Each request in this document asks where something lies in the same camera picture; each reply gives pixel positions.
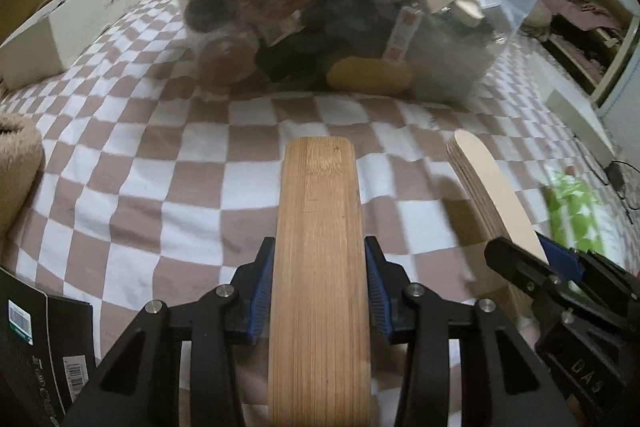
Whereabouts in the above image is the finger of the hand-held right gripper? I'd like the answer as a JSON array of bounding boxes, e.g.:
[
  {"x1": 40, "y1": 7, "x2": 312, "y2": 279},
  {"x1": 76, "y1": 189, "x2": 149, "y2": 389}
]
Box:
[
  {"x1": 537, "y1": 232, "x2": 640, "y2": 308},
  {"x1": 484, "y1": 237, "x2": 561, "y2": 303}
]

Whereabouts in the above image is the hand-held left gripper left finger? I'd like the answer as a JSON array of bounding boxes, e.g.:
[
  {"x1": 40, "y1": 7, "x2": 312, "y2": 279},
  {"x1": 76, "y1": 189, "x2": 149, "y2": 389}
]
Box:
[{"x1": 60, "y1": 234, "x2": 276, "y2": 427}]

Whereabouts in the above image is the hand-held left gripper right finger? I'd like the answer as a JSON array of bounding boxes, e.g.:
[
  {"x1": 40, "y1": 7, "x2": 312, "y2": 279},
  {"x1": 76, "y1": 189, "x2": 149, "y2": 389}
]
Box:
[{"x1": 364, "y1": 234, "x2": 573, "y2": 427}]

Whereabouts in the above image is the green dotted white packet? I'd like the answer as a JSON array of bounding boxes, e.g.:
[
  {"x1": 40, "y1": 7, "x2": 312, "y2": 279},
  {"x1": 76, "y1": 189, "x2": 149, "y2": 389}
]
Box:
[{"x1": 542, "y1": 164, "x2": 633, "y2": 268}]

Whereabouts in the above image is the bamboo board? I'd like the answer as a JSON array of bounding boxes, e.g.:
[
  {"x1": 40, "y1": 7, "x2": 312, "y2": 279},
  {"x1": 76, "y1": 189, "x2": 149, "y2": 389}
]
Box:
[{"x1": 267, "y1": 136, "x2": 373, "y2": 427}]

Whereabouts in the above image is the rounded wooden stick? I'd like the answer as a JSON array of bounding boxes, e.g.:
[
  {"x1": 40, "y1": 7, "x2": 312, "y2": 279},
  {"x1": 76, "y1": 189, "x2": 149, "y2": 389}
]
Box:
[{"x1": 445, "y1": 129, "x2": 548, "y2": 263}]

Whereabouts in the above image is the clear plastic storage bin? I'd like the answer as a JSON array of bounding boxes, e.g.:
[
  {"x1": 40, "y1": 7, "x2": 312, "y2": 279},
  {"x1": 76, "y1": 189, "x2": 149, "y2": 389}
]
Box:
[{"x1": 170, "y1": 0, "x2": 546, "y2": 112}]

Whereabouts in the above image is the black power adapter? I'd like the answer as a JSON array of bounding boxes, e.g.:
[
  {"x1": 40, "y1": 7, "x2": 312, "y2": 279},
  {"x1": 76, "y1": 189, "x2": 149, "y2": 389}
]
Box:
[{"x1": 605, "y1": 164, "x2": 631, "y2": 198}]

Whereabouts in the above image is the white long box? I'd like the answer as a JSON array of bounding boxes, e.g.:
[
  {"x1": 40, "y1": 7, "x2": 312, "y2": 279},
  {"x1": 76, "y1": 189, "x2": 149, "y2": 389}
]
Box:
[{"x1": 530, "y1": 52, "x2": 618, "y2": 168}]

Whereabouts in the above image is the cream wardrobe shelf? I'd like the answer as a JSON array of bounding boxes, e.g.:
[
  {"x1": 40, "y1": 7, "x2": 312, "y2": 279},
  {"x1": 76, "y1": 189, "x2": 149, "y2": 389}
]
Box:
[{"x1": 530, "y1": 0, "x2": 640, "y2": 102}]

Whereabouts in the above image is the yellow sponge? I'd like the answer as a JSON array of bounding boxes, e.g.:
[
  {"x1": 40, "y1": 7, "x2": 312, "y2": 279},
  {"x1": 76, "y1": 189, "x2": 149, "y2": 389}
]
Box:
[{"x1": 327, "y1": 57, "x2": 415, "y2": 96}]

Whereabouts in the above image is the black box with barcode labels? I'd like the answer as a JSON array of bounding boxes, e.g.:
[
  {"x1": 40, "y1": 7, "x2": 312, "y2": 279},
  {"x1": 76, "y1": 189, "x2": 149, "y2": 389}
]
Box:
[{"x1": 0, "y1": 267, "x2": 98, "y2": 427}]

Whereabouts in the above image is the pink clothes pile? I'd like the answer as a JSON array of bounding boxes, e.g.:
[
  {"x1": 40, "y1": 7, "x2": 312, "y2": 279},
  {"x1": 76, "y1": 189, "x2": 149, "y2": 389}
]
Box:
[{"x1": 555, "y1": 0, "x2": 626, "y2": 28}]

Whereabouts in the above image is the beige fleece cloth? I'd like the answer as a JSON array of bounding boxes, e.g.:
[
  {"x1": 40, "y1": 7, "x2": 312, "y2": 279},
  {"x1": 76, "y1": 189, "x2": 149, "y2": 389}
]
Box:
[{"x1": 0, "y1": 114, "x2": 46, "y2": 238}]

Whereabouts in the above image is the white shoebox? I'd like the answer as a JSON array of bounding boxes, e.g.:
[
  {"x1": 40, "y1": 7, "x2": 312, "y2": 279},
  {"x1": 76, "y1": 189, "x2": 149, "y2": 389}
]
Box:
[{"x1": 0, "y1": 0, "x2": 141, "y2": 90}]

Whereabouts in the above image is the black adapter cable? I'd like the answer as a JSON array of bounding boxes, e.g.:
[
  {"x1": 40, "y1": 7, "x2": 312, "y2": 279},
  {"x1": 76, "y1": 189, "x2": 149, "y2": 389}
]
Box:
[{"x1": 607, "y1": 159, "x2": 640, "y2": 228}]

